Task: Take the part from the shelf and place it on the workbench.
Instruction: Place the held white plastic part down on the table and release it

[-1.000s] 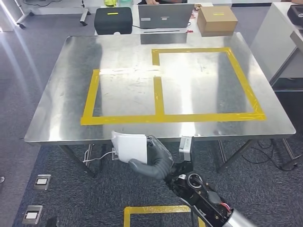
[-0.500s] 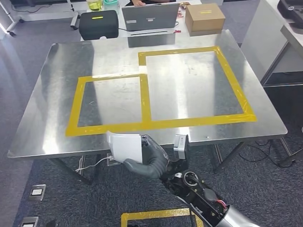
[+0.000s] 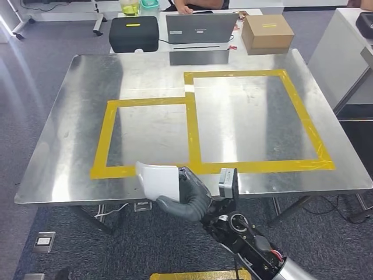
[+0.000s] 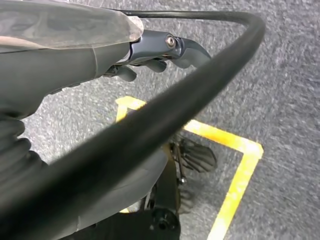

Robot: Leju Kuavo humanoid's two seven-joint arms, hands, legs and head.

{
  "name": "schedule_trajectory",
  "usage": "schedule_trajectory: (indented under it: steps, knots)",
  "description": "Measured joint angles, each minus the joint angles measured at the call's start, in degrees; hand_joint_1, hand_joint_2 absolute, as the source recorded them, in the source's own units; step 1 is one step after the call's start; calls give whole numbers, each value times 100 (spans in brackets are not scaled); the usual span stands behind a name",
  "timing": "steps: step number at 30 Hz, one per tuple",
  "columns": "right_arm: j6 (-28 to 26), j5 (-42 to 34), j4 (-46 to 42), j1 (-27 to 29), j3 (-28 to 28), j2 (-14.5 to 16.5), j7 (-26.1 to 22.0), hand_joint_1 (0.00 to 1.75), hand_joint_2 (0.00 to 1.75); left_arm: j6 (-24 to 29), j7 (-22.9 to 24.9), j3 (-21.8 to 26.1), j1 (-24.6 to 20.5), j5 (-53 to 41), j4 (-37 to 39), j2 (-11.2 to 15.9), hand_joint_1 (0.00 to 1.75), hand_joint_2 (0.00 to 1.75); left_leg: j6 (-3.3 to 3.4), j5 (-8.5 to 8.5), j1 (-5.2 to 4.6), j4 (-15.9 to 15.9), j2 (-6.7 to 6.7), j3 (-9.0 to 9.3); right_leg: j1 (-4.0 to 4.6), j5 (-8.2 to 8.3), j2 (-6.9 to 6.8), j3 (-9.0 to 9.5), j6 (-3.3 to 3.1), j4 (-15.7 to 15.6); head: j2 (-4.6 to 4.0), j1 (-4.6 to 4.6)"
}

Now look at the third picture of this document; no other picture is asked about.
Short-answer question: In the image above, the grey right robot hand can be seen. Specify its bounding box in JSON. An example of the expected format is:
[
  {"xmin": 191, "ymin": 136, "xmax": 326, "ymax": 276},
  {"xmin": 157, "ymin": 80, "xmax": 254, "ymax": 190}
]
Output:
[{"xmin": 156, "ymin": 167, "xmax": 213, "ymax": 223}]

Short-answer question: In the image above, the black cable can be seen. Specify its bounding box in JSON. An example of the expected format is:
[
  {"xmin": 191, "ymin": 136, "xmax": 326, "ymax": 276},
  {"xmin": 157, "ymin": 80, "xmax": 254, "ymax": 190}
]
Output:
[{"xmin": 303, "ymin": 194, "xmax": 373, "ymax": 226}]

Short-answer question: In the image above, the stainless steel workbench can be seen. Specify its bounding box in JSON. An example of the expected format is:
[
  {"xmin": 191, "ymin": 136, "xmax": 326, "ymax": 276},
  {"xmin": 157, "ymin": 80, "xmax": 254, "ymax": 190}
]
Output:
[{"xmin": 14, "ymin": 48, "xmax": 373, "ymax": 235}]

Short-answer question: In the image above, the white desk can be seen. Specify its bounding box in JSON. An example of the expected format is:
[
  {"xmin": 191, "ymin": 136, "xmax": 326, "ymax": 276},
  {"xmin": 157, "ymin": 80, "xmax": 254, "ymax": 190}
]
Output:
[{"xmin": 109, "ymin": 8, "xmax": 264, "ymax": 55}]

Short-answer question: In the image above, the yellow green drink cup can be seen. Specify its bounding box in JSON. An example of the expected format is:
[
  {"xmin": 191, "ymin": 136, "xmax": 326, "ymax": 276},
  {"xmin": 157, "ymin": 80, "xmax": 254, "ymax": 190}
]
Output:
[{"xmin": 119, "ymin": 0, "xmax": 140, "ymax": 17}]

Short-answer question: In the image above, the white cable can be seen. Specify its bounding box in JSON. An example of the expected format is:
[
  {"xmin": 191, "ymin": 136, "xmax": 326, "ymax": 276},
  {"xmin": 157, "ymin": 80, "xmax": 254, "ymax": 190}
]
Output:
[{"xmin": 95, "ymin": 202, "xmax": 130, "ymax": 219}]

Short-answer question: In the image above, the white plastic shell part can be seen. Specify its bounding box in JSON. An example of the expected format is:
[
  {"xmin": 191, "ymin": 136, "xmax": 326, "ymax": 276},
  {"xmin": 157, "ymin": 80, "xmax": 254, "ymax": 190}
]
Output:
[{"xmin": 135, "ymin": 161, "xmax": 181, "ymax": 203}]

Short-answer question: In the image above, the steel floor socket with plug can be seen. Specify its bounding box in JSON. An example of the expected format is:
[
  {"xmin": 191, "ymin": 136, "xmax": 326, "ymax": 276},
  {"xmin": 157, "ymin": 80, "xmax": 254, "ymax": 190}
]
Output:
[{"xmin": 133, "ymin": 201, "xmax": 152, "ymax": 213}]

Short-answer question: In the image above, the grey steel side table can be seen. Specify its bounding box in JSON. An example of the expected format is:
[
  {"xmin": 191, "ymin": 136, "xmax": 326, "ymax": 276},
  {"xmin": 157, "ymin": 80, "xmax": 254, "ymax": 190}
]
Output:
[{"xmin": 307, "ymin": 8, "xmax": 373, "ymax": 121}]

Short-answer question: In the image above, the black hard case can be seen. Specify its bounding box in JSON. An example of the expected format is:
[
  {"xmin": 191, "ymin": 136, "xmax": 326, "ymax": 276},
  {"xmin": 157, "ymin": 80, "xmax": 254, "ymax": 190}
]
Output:
[{"xmin": 109, "ymin": 15, "xmax": 160, "ymax": 54}]

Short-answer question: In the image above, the brown cardboard box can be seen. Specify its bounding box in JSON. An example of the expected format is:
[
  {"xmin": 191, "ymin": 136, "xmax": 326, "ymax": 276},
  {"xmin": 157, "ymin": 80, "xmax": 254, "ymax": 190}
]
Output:
[{"xmin": 241, "ymin": 14, "xmax": 295, "ymax": 56}]

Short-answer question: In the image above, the teal lidded container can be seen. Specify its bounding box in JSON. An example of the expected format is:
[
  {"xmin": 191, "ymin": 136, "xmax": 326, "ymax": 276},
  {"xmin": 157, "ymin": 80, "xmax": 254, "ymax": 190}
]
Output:
[{"xmin": 139, "ymin": 0, "xmax": 161, "ymax": 18}]

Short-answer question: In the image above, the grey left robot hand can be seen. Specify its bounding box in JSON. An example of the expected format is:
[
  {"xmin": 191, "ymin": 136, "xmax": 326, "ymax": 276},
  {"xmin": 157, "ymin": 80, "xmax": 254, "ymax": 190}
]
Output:
[{"xmin": 54, "ymin": 267, "xmax": 72, "ymax": 280}]

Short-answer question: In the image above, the grey laptop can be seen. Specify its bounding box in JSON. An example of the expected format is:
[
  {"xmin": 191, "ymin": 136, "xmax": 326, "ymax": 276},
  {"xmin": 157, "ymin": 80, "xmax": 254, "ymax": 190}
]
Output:
[{"xmin": 165, "ymin": 12, "xmax": 240, "ymax": 45}]

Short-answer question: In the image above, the white rolling stand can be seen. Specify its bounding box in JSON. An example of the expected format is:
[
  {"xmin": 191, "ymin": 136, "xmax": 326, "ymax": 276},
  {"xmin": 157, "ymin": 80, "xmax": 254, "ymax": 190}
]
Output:
[{"xmin": 0, "ymin": 0, "xmax": 108, "ymax": 41}]

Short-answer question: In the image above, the person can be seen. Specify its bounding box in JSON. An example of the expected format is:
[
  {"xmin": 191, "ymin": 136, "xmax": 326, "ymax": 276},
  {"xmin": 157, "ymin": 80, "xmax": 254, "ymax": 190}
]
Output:
[
  {"xmin": 346, "ymin": 0, "xmax": 373, "ymax": 12},
  {"xmin": 172, "ymin": 0, "xmax": 231, "ymax": 15}
]

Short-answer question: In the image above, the yellow tape outline on workbench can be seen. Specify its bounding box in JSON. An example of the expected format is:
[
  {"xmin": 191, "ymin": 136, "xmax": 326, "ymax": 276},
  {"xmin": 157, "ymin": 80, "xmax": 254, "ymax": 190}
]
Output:
[{"xmin": 89, "ymin": 68, "xmax": 336, "ymax": 180}]

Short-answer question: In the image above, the yellow floor tape outline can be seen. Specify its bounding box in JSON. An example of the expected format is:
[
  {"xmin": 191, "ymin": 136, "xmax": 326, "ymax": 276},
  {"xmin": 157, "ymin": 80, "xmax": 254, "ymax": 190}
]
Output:
[{"xmin": 149, "ymin": 269, "xmax": 252, "ymax": 280}]

